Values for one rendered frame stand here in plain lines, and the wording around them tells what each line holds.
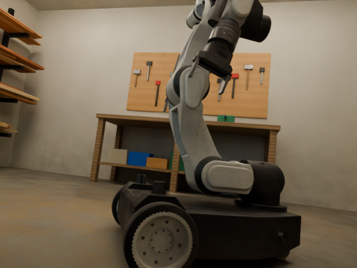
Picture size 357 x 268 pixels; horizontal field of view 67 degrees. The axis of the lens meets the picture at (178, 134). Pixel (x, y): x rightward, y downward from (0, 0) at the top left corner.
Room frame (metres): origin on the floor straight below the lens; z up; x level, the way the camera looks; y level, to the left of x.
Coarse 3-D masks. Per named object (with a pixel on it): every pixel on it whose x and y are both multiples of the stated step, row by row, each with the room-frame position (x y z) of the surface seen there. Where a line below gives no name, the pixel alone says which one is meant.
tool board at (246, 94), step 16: (144, 64) 3.88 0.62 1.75; (160, 64) 3.82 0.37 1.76; (240, 64) 3.55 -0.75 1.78; (256, 64) 3.50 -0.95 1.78; (144, 80) 3.88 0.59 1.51; (160, 80) 3.82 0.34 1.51; (240, 80) 3.55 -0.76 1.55; (256, 80) 3.50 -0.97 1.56; (128, 96) 3.93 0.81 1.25; (144, 96) 3.87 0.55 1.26; (160, 96) 3.81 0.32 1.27; (208, 96) 3.65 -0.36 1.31; (224, 96) 3.59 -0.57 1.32; (240, 96) 3.54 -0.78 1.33; (256, 96) 3.49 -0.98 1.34; (208, 112) 3.64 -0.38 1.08; (224, 112) 3.59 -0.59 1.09; (240, 112) 3.54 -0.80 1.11; (256, 112) 3.49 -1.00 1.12
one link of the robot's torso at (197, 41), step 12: (228, 0) 0.97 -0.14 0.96; (204, 24) 0.96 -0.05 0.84; (192, 36) 0.97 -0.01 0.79; (204, 36) 0.97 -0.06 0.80; (192, 48) 0.98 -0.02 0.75; (180, 60) 1.02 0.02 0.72; (180, 72) 0.94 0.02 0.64; (168, 84) 1.02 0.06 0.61; (168, 96) 1.05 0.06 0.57; (204, 96) 0.98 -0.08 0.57
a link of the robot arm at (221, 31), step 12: (216, 36) 0.76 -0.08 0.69; (228, 36) 0.75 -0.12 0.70; (204, 48) 0.79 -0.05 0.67; (216, 48) 0.76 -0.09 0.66; (228, 48) 0.78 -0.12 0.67; (204, 60) 0.76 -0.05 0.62; (216, 60) 0.76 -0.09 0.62; (228, 60) 0.78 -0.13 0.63; (216, 72) 0.80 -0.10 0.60; (228, 72) 0.77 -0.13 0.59
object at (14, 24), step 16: (0, 16) 3.37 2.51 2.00; (16, 32) 3.81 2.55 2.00; (32, 32) 3.76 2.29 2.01; (0, 48) 3.34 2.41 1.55; (0, 64) 3.85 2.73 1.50; (16, 64) 3.76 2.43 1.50; (32, 64) 3.84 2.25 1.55; (0, 80) 3.89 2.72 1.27; (0, 96) 3.71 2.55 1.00; (16, 96) 3.70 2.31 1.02; (32, 96) 4.02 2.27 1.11; (0, 128) 3.64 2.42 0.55
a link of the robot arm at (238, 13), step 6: (234, 0) 0.75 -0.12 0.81; (240, 0) 0.75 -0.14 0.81; (246, 0) 0.76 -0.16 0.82; (252, 0) 0.77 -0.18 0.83; (234, 6) 0.75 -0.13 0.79; (240, 6) 0.75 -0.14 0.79; (246, 6) 0.76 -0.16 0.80; (234, 12) 0.75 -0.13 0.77; (240, 12) 0.75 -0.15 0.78; (246, 12) 0.76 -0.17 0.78; (240, 18) 0.77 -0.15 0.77
